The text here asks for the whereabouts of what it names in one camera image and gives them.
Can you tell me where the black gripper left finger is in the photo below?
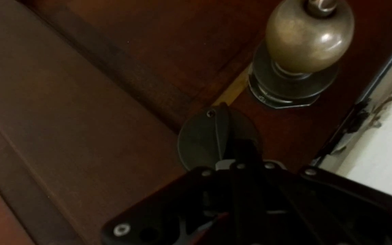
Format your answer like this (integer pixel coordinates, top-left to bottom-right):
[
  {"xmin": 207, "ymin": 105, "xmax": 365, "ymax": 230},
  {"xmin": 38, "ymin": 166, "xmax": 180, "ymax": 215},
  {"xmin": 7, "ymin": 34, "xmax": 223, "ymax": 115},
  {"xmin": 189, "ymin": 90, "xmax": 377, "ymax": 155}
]
[{"xmin": 101, "ymin": 167, "xmax": 227, "ymax": 245}]

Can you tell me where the dark brown wooden door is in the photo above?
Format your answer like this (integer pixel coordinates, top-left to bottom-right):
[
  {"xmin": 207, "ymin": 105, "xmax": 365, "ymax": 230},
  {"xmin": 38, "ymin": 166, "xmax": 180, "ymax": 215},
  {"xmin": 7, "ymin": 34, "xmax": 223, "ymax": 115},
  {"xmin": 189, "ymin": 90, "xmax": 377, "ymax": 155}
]
[{"xmin": 0, "ymin": 0, "xmax": 392, "ymax": 245}]

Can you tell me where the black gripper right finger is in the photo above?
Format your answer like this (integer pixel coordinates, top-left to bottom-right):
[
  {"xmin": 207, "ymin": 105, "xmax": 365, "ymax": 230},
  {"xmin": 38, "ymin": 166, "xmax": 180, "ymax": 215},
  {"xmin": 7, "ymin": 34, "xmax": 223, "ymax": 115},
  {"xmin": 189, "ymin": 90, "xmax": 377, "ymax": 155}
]
[{"xmin": 268, "ymin": 167, "xmax": 392, "ymax": 245}]

